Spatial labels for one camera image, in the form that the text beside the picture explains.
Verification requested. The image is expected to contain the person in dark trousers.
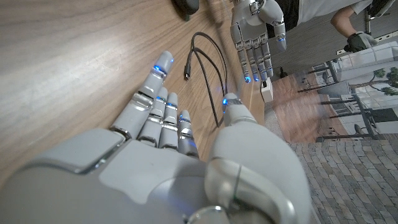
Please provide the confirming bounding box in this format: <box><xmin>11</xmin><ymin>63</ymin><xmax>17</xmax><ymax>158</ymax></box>
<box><xmin>273</xmin><ymin>0</ymin><xmax>379</xmax><ymax>53</ymax></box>

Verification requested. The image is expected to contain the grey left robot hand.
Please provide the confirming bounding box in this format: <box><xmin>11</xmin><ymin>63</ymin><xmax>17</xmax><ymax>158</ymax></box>
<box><xmin>229</xmin><ymin>0</ymin><xmax>287</xmax><ymax>84</ymax></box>

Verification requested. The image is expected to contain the white power strip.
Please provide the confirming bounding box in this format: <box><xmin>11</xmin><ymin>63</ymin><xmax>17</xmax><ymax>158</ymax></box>
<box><xmin>260</xmin><ymin>77</ymin><xmax>274</xmax><ymax>103</ymax></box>

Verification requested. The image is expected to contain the printed office backdrop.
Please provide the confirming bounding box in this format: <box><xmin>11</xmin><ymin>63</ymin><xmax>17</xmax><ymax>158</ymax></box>
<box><xmin>273</xmin><ymin>40</ymin><xmax>398</xmax><ymax>224</ymax></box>

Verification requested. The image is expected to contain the black USB cable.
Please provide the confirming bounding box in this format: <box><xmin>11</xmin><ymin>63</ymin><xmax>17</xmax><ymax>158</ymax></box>
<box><xmin>183</xmin><ymin>31</ymin><xmax>229</xmax><ymax>128</ymax></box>

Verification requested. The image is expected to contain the black glasses case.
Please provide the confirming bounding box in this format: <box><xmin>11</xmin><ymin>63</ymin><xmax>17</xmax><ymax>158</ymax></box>
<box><xmin>172</xmin><ymin>0</ymin><xmax>200</xmax><ymax>16</ymax></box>

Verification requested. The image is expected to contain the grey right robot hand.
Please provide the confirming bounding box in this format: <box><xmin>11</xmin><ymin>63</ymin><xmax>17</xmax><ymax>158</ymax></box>
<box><xmin>0</xmin><ymin>50</ymin><xmax>313</xmax><ymax>224</ymax></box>

